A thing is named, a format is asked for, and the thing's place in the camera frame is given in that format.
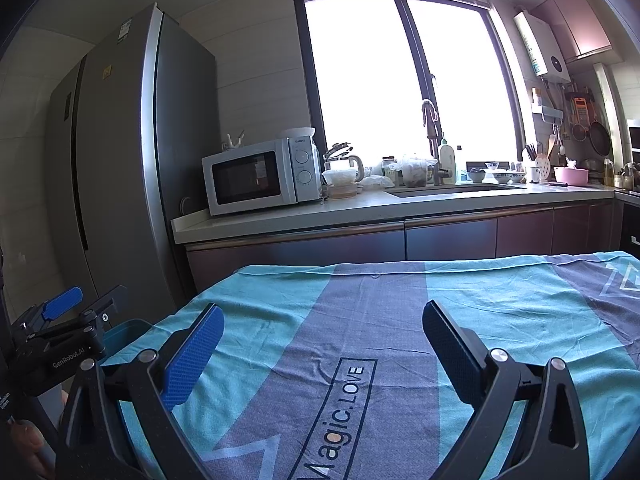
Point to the metal sink faucet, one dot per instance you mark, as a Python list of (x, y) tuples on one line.
[(431, 130)]

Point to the blue plastic trash bin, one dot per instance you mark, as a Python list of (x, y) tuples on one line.
[(125, 332)]

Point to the pink wall cabinet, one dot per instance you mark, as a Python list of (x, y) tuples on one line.
[(580, 25)]

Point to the white microwave oven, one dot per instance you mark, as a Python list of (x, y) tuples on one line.
[(240, 177)]

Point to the white utensil holder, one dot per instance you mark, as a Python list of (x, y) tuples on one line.
[(539, 170)]

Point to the patterned ceramic bowl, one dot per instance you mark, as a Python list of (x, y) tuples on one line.
[(509, 177)]

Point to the black built-in oven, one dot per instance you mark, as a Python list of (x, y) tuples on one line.
[(631, 230)]

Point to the kitchen window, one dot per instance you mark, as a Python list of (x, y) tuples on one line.
[(365, 75)]

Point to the brown kitchen counter cabinet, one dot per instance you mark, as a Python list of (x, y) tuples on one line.
[(350, 240)]

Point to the orange grater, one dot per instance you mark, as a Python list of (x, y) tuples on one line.
[(579, 110)]

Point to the wall utensil rack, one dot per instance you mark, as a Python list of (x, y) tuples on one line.
[(546, 110)]

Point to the pink plastic basin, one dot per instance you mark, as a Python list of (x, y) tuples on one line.
[(570, 176)]

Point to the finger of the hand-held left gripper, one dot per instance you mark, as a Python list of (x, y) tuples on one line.
[(105, 307), (62, 302)]

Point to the clear plastic food container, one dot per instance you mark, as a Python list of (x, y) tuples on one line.
[(340, 184)]

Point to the person's left hand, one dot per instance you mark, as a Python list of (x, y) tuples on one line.
[(32, 452)]

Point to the cooking oil bottle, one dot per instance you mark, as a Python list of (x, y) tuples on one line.
[(608, 172)]

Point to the teal grey printed tablecloth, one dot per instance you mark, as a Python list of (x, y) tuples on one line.
[(300, 300)]

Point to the white dish soap bottle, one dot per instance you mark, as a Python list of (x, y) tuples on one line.
[(447, 162)]

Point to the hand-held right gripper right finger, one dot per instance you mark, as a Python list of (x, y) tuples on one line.
[(452, 360)]

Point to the white bowl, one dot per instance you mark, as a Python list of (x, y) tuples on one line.
[(299, 133)]

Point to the silver refrigerator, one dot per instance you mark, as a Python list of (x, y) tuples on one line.
[(125, 160)]

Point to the glass electric kettle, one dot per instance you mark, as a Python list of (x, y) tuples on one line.
[(350, 165)]

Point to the white water heater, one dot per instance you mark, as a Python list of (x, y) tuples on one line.
[(542, 45)]

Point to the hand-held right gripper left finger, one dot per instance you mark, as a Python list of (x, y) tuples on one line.
[(195, 355)]

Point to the hanging frying pan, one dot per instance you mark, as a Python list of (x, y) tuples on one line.
[(599, 137)]

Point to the bagged food container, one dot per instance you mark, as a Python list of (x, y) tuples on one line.
[(415, 172)]

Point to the kitchen sink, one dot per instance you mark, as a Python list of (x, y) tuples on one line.
[(450, 190)]

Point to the glass jar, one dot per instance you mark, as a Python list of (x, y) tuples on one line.
[(390, 170)]

